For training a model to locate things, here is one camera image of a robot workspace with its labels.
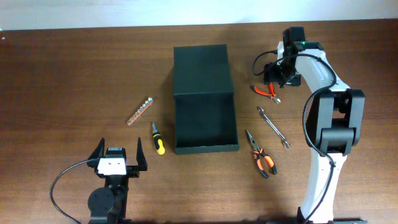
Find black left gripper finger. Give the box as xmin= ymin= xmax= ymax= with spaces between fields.
xmin=87 ymin=138 xmax=105 ymax=167
xmin=136 ymin=138 xmax=147 ymax=171

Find small red side cutters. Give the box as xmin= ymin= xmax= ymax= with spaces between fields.
xmin=251 ymin=83 xmax=281 ymax=104

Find orange socket rail with sockets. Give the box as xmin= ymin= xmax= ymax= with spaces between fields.
xmin=127 ymin=97 xmax=154 ymax=126

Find silver combination wrench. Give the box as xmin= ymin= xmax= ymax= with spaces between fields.
xmin=257 ymin=106 xmax=290 ymax=149

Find orange black needle-nose pliers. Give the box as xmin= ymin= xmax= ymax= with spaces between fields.
xmin=245 ymin=129 xmax=277 ymax=179

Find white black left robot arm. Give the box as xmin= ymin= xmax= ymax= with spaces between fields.
xmin=88 ymin=138 xmax=147 ymax=224

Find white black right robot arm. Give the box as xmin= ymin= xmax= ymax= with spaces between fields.
xmin=264 ymin=27 xmax=365 ymax=223

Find yellow black stubby screwdriver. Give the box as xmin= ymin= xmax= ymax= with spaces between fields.
xmin=151 ymin=122 xmax=165 ymax=155

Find black open storage box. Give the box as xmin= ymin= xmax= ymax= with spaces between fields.
xmin=174 ymin=44 xmax=239 ymax=155

